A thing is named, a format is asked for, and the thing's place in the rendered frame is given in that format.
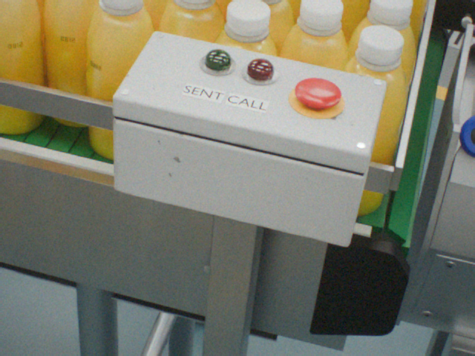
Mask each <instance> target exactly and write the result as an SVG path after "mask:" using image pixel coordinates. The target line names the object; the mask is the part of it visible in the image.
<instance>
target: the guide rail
mask: <svg viewBox="0 0 475 356"><path fill-rule="evenodd" d="M0 105H6V106H9V107H12V108H18V109H22V110H24V111H30V112H34V113H40V114H43V115H46V116H52V117H56V118H58V119H64V120H68V121H72V122H77V123H80V124H84V125H90V126H94V127H97V128H102V129H106V130H113V128H114V119H115V115H114V112H113V102H108V101H104V100H101V99H95V98H91V97H88V96H82V95H78V94H75V93H68V92H65V91H63V90H57V89H53V88H47V87H43V86H40V85H34V84H31V83H28V82H22V81H15V80H12V79H6V78H3V77H0ZM393 172H394V166H392V165H385V164H382V163H378V162H373V161H370V165H369V168H368V172H367V178H366V181H365V184H364V189H365V190H369V191H375V192H379V193H382V194H388V192H389V189H390V184H391V180H392V177H393Z"/></svg>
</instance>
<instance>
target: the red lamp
mask: <svg viewBox="0 0 475 356"><path fill-rule="evenodd" d="M246 72H247V74H248V75H249V76H250V77H252V78H253V79H259V80H264V79H269V78H271V77H272V76H273V74H274V66H273V64H272V63H271V62H270V61H269V60H268V59H265V58H255V59H253V60H251V61H250V62H249V63H248V65H247V67H246Z"/></svg>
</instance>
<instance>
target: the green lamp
mask: <svg viewBox="0 0 475 356"><path fill-rule="evenodd" d="M204 64H205V65H206V67H208V68H210V69H212V70H225V69H227V68H229V67H230V66H231V64H232V58H231V55H230V54H229V53H228V52H227V51H225V50H223V49H220V48H215V49H212V50H210V51H209V52H207V53H206V55H205V58H204Z"/></svg>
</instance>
